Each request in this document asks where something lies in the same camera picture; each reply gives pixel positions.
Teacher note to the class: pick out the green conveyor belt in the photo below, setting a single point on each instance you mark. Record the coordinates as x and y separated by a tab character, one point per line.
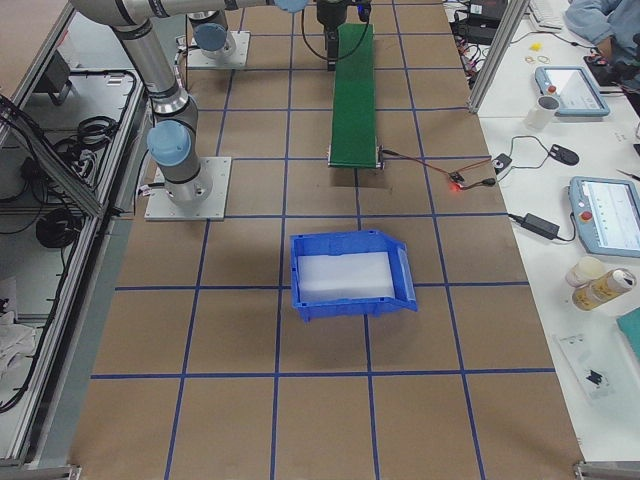
354	142

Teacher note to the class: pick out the white crumpled cloth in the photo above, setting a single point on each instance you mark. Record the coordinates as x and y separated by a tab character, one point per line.
18	341

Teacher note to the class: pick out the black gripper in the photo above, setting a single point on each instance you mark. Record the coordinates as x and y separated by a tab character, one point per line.
328	14

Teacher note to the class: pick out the teach pendant far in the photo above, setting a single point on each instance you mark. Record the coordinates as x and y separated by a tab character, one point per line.
574	90

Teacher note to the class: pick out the white mug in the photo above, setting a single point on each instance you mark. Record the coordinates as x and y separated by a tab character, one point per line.
542	112

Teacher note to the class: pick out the aluminium frame post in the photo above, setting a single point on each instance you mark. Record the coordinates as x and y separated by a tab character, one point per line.
504	35

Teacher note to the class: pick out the teach pendant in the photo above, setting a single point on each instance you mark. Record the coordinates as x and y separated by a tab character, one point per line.
606	212
574	90

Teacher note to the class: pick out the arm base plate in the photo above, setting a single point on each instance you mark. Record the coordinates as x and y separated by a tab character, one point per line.
237	60
203	198

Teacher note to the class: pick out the black power adapter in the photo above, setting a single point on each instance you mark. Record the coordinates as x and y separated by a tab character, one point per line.
540	226

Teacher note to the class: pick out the teach pendant near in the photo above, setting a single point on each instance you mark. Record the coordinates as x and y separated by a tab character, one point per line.
606	212

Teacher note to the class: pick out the black computer mouse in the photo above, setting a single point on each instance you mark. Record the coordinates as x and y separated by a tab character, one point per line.
563	155

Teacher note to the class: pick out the small controller board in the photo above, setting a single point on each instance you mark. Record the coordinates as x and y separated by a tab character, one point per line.
456	177

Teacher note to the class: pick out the yellow drink can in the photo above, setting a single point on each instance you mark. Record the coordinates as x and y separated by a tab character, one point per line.
603	289

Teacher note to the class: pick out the blue plastic bin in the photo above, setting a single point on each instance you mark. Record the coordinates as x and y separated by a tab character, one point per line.
364	272

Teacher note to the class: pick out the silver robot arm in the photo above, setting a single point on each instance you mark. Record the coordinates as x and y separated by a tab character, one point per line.
211	34
172	142

